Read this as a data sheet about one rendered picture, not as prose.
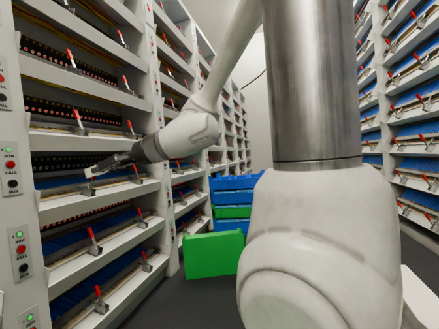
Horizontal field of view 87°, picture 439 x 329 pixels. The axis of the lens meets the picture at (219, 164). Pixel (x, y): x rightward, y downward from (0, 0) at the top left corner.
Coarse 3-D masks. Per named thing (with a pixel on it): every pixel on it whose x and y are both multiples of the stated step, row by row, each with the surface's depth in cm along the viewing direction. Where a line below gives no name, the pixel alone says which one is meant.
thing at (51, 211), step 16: (48, 176) 77; (160, 176) 114; (96, 192) 79; (112, 192) 82; (128, 192) 90; (144, 192) 102; (48, 208) 59; (64, 208) 63; (80, 208) 69; (96, 208) 75; (48, 224) 60
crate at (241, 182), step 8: (208, 176) 128; (224, 176) 146; (232, 176) 145; (240, 176) 144; (256, 176) 141; (216, 184) 127; (224, 184) 126; (232, 184) 125; (240, 184) 124; (248, 184) 123
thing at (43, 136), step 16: (32, 112) 74; (48, 112) 79; (64, 112) 85; (80, 112) 91; (96, 112) 98; (32, 128) 64; (48, 128) 68; (64, 128) 73; (80, 128) 73; (96, 128) 97; (112, 128) 109; (128, 128) 118; (32, 144) 57; (48, 144) 61; (64, 144) 66; (80, 144) 71; (96, 144) 77; (112, 144) 84; (128, 144) 93
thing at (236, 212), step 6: (216, 210) 128; (222, 210) 127; (228, 210) 127; (234, 210) 126; (240, 210) 125; (246, 210) 124; (216, 216) 128; (222, 216) 128; (228, 216) 127; (234, 216) 126; (240, 216) 125; (246, 216) 124
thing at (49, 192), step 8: (120, 176) 97; (128, 176) 100; (136, 176) 106; (144, 176) 112; (72, 184) 74; (80, 184) 76; (88, 184) 79; (96, 184) 83; (104, 184) 86; (112, 184) 89; (48, 192) 65; (56, 192) 68; (64, 192) 70; (72, 192) 73
